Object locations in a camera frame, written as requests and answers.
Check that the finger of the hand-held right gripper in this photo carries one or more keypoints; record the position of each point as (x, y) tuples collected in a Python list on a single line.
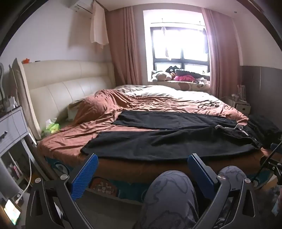
[(272, 165), (276, 148)]

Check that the white air conditioner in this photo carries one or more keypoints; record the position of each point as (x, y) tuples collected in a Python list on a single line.
[(81, 5)]

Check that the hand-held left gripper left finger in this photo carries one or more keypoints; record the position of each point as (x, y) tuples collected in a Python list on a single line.
[(84, 176)]

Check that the pink plush toy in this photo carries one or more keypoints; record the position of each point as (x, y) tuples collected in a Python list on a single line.
[(182, 78)]

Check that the blue printed sheet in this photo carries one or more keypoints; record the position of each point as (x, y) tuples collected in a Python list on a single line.
[(103, 187)]

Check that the cream nightstand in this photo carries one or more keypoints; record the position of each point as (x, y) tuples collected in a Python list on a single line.
[(242, 107)]

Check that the window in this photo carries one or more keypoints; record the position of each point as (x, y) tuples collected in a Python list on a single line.
[(178, 44)]

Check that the person's right leg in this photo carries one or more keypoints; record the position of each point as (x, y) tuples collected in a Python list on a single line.
[(233, 174)]

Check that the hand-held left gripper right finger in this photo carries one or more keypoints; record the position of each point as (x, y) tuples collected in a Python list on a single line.
[(202, 176)]

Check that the pink curtain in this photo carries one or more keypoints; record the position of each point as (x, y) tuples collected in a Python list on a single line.
[(123, 50), (222, 55)]

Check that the small orange toy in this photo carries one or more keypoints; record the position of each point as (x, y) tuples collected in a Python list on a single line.
[(26, 60)]

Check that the white pillow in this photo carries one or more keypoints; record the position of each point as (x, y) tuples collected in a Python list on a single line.
[(71, 112)]

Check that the stack of dark clothes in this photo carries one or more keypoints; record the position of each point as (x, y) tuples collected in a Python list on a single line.
[(263, 127)]

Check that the black plush toy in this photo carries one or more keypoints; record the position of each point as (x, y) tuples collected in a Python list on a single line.
[(187, 72)]

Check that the beige plush toy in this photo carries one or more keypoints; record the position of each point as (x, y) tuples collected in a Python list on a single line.
[(162, 76)]

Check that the grey nightstand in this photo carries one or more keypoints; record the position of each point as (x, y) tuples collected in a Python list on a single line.
[(13, 130)]

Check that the cream hanging cloth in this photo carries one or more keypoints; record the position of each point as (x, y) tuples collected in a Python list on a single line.
[(99, 26)]

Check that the cream cushion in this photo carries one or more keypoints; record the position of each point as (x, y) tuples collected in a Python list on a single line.
[(24, 99)]

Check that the cream padded headboard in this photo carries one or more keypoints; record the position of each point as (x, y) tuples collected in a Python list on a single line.
[(66, 88)]

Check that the green tissue pack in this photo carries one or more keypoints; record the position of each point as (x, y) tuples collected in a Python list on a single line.
[(51, 127)]

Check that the smartphone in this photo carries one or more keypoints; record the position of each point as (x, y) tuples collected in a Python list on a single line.
[(12, 212)]

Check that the brown blanket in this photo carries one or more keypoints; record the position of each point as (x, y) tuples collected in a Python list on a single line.
[(88, 130)]

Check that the black pants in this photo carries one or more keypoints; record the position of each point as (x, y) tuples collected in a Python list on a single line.
[(154, 141)]

